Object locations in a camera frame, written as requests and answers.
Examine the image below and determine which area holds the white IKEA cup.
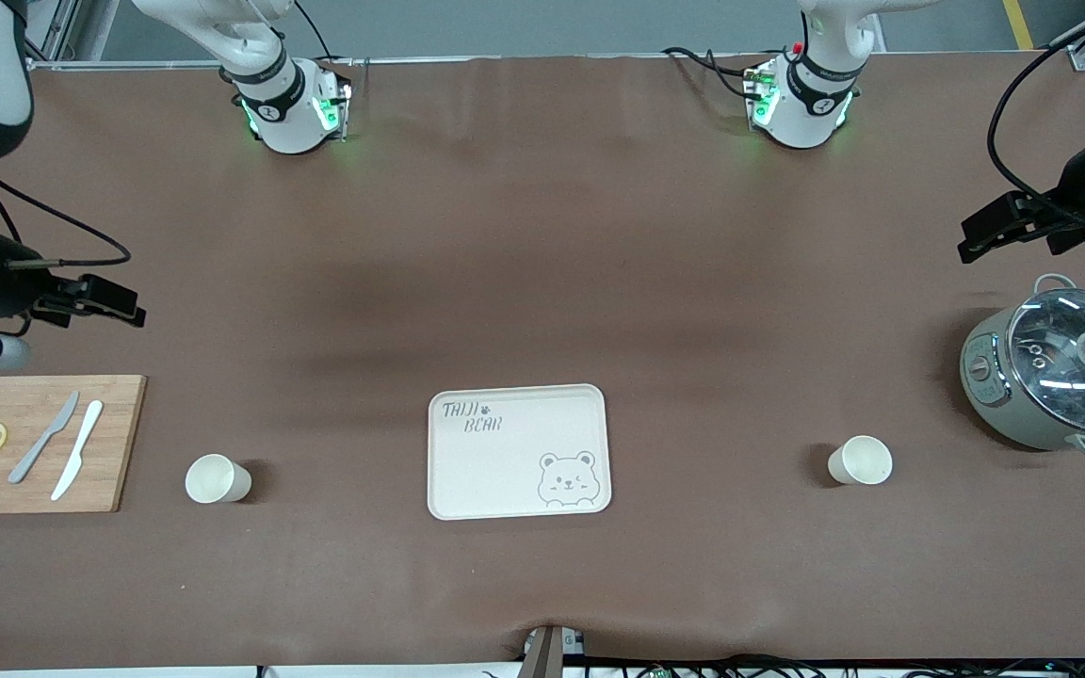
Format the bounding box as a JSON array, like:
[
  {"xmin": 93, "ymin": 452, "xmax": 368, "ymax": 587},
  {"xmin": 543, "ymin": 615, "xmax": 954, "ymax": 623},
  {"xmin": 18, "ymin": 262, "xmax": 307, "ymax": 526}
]
[
  {"xmin": 827, "ymin": 434, "xmax": 894, "ymax": 487},
  {"xmin": 185, "ymin": 453, "xmax": 252, "ymax": 505}
]

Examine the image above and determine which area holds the cream tray with bear print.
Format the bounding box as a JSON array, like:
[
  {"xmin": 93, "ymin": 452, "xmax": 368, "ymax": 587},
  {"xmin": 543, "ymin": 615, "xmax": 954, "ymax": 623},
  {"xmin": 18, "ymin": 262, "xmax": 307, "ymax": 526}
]
[{"xmin": 427, "ymin": 383, "xmax": 613, "ymax": 522}]

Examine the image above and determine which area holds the glass pot lid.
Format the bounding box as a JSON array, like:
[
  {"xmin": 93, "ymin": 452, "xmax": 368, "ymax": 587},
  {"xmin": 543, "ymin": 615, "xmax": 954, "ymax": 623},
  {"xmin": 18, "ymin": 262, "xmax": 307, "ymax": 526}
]
[{"xmin": 1007, "ymin": 287, "xmax": 1085, "ymax": 409}]

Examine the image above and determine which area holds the wooden cutting board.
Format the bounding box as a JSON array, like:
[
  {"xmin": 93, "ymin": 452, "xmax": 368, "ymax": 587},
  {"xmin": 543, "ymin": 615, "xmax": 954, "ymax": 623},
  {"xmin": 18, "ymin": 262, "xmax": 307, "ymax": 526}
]
[{"xmin": 0, "ymin": 375, "xmax": 148, "ymax": 515}]

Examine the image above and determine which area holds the grey plastic knife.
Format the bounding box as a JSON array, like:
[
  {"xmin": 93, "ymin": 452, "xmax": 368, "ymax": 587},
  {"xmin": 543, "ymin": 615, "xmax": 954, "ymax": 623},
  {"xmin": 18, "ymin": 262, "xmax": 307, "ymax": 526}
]
[{"xmin": 8, "ymin": 391, "xmax": 81, "ymax": 485}]

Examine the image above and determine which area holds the white plastic knife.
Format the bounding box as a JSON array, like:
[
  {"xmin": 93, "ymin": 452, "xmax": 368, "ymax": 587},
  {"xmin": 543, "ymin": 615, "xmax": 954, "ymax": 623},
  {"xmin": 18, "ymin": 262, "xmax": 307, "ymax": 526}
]
[{"xmin": 50, "ymin": 399, "xmax": 105, "ymax": 502}]

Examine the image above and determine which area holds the grey-green electric cooking pot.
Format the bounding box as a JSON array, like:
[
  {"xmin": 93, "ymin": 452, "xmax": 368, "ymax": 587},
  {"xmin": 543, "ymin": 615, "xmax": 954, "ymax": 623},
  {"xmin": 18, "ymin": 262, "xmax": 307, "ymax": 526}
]
[{"xmin": 960, "ymin": 273, "xmax": 1085, "ymax": 462}]

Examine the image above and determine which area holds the brown table cover sheet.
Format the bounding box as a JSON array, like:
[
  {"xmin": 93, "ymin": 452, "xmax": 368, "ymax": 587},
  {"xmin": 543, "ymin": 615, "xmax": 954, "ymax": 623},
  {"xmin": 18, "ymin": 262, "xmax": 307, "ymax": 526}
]
[{"xmin": 0, "ymin": 52, "xmax": 1085, "ymax": 672}]

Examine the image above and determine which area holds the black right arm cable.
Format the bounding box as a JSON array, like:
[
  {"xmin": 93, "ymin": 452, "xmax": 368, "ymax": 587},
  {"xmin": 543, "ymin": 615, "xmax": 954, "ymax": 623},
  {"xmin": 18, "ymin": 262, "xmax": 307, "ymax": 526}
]
[{"xmin": 0, "ymin": 160, "xmax": 134, "ymax": 271}]

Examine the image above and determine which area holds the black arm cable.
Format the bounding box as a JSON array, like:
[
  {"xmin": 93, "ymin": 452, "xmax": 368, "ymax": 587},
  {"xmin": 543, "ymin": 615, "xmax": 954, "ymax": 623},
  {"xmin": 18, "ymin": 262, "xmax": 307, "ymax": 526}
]
[
  {"xmin": 987, "ymin": 0, "xmax": 1085, "ymax": 232},
  {"xmin": 0, "ymin": 160, "xmax": 134, "ymax": 271}
]

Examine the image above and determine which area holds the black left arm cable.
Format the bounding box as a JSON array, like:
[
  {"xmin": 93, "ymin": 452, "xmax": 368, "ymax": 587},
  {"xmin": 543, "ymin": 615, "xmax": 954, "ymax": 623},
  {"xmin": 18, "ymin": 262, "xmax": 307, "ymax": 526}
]
[{"xmin": 987, "ymin": 0, "xmax": 1085, "ymax": 232}]

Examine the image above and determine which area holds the black base cable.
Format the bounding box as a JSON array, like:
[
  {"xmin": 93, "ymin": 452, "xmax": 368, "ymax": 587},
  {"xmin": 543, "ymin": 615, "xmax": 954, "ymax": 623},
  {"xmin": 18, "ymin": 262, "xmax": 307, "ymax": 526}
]
[
  {"xmin": 293, "ymin": 0, "xmax": 336, "ymax": 65},
  {"xmin": 662, "ymin": 45, "xmax": 771, "ymax": 101}
]

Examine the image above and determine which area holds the camera mount post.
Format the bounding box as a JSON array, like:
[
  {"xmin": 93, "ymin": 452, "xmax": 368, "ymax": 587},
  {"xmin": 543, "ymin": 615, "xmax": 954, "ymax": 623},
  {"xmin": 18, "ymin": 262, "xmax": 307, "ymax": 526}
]
[{"xmin": 517, "ymin": 624, "xmax": 587, "ymax": 678}]

